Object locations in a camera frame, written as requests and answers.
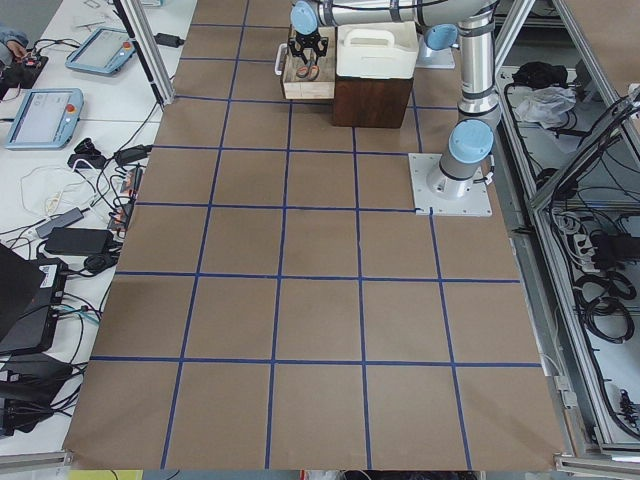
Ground dark wooden drawer cabinet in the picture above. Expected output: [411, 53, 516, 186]
[332, 76, 413, 129]

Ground blue teach pendant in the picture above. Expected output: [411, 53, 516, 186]
[5, 88, 84, 150]
[65, 27, 135, 76]

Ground orange grey handled scissors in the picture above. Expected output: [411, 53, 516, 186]
[296, 58, 320, 81]

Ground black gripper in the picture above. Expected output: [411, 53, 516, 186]
[288, 30, 328, 65]

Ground small black adapter on table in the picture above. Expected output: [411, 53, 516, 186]
[154, 33, 184, 48]

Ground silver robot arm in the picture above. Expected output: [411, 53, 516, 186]
[290, 1, 499, 200]

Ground blue teach pendant near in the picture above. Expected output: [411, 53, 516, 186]
[5, 88, 84, 150]

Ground blue teach pendant far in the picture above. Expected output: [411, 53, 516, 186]
[65, 27, 135, 76]

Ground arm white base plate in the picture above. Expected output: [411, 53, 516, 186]
[416, 25, 458, 69]
[408, 153, 492, 217]

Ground black power adapter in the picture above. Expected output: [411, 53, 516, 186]
[44, 227, 114, 256]

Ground aluminium frame post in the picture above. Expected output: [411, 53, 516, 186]
[114, 0, 175, 107]

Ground black laptop computer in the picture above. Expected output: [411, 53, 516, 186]
[1, 246, 67, 356]

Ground white foam box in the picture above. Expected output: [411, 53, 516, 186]
[336, 22, 419, 79]

